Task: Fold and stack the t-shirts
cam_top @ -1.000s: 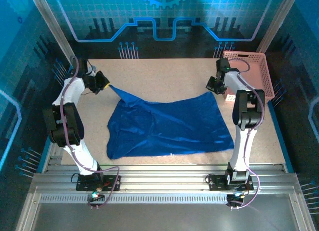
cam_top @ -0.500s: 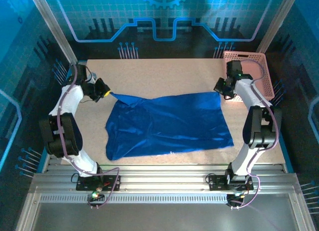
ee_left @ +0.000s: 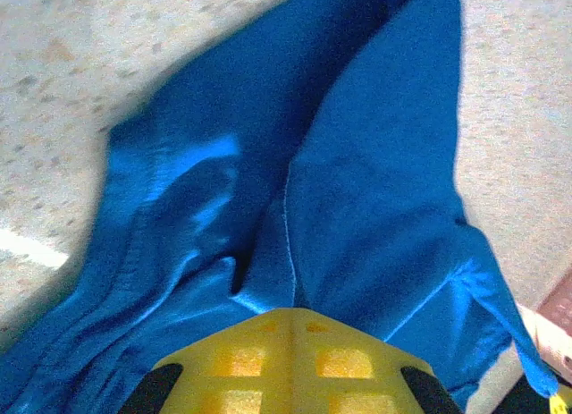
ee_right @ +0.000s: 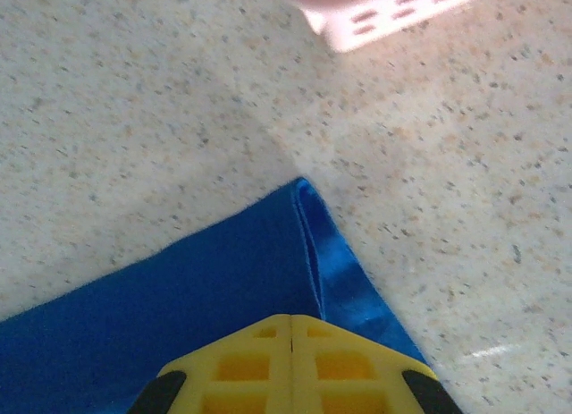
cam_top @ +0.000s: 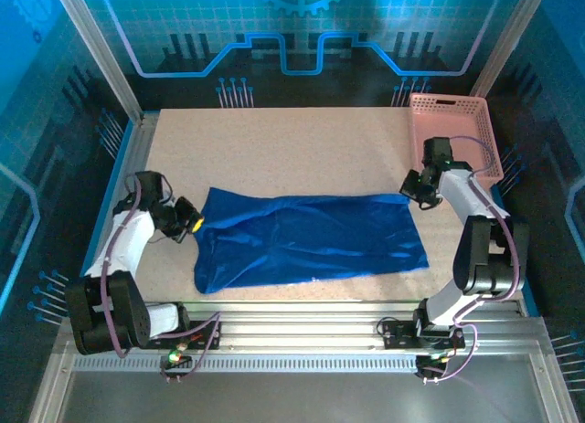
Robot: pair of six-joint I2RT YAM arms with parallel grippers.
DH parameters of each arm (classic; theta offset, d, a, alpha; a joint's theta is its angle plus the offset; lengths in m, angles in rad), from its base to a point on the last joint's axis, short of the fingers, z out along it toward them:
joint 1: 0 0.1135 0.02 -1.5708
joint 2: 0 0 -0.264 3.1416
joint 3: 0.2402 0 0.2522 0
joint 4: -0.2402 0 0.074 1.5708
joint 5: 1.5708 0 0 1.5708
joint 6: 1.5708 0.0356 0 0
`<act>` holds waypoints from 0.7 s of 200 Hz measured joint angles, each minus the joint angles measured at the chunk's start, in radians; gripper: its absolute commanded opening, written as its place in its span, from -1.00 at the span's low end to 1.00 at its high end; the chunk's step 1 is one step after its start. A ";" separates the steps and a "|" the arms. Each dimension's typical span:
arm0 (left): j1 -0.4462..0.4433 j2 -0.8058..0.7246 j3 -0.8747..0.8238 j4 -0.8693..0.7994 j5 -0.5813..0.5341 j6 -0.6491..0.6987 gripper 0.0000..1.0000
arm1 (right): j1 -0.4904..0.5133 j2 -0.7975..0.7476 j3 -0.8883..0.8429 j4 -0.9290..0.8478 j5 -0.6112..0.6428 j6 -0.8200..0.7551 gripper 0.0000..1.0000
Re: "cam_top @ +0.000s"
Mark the blue t-shirt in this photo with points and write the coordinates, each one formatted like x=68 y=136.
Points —
x=311 y=240

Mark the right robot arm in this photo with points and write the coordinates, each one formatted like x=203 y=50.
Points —
x=484 y=258

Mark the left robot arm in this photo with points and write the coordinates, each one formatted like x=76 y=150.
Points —
x=128 y=240

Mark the pink perforated plastic basket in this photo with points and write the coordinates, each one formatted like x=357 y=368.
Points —
x=461 y=121

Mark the small lit circuit board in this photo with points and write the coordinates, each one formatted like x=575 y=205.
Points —
x=432 y=361
x=176 y=359

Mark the slotted metal strip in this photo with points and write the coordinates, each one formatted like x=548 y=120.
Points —
x=297 y=363

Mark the grey metal sheet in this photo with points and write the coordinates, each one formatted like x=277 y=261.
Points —
x=297 y=395

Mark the grey side rail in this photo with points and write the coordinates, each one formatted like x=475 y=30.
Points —
x=132 y=153

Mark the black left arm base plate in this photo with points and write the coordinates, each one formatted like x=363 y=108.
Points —
x=201 y=338

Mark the aluminium frame post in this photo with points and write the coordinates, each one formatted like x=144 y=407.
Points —
x=509 y=39
x=101 y=53

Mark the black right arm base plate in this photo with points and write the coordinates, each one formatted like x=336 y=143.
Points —
x=397 y=336

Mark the aluminium mounting rail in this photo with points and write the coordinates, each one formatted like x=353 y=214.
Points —
x=297 y=327

